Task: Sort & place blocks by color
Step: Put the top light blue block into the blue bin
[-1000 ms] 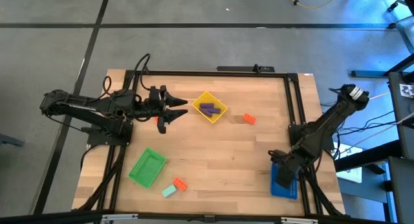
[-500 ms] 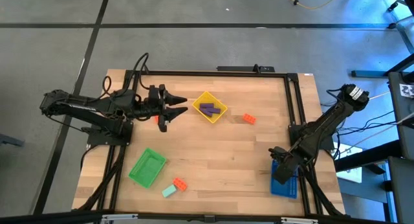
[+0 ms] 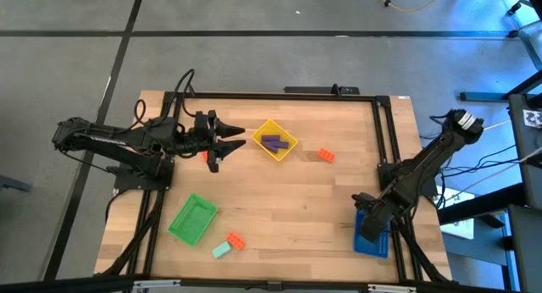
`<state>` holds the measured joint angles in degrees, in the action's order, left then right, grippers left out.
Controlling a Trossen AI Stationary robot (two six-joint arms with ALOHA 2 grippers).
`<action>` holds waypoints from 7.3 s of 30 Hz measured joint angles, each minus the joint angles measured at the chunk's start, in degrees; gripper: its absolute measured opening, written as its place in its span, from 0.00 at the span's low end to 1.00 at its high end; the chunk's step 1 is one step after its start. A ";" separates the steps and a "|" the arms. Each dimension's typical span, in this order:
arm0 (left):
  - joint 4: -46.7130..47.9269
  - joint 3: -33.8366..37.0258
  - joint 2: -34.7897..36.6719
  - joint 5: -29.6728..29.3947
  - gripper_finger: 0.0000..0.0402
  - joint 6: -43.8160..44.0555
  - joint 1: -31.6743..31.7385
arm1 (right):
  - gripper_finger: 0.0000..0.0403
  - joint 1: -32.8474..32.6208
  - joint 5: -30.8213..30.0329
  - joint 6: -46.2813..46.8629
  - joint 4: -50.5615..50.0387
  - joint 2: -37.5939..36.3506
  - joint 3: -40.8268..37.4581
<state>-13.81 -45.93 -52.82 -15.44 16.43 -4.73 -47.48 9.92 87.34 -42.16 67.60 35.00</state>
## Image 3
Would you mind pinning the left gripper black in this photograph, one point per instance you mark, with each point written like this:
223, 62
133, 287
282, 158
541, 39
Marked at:
203, 138

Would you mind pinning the black aluminium table frame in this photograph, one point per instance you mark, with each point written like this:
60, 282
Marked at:
275, 96

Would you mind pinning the dark grey desk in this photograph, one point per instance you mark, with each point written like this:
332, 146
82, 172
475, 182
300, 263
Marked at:
529, 166

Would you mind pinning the grey furniture foot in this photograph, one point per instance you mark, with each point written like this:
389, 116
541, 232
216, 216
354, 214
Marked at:
14, 184

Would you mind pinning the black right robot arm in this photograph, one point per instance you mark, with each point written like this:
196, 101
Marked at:
423, 161

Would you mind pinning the orange studded toy brick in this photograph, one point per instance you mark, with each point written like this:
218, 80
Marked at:
205, 156
236, 241
326, 155

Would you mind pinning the blue plastic basket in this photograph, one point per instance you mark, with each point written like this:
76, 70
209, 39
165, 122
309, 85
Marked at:
372, 250

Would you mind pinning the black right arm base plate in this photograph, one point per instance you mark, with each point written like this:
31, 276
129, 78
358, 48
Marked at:
427, 187

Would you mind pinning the black and white marker tag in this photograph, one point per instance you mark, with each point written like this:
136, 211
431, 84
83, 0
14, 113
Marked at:
532, 118

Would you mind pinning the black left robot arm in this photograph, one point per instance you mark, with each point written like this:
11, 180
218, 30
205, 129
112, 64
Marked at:
106, 138

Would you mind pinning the teal foam block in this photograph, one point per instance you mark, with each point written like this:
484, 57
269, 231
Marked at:
221, 250

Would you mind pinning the yellow plastic basket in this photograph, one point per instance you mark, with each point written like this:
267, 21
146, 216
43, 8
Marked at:
269, 128

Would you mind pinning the black table edge bracket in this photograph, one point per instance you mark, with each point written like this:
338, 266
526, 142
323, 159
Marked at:
313, 90

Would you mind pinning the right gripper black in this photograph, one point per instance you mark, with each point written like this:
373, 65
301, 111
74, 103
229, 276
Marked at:
374, 223

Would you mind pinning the black rig crossbar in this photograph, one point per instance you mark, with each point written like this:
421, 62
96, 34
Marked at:
63, 284

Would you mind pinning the green plastic basket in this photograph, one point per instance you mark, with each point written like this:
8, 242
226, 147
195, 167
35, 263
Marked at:
190, 225

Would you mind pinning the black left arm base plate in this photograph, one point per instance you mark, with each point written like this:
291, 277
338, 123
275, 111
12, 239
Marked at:
127, 180

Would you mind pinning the purple rectangular foam block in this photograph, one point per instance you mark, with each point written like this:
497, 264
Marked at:
271, 138
270, 148
280, 145

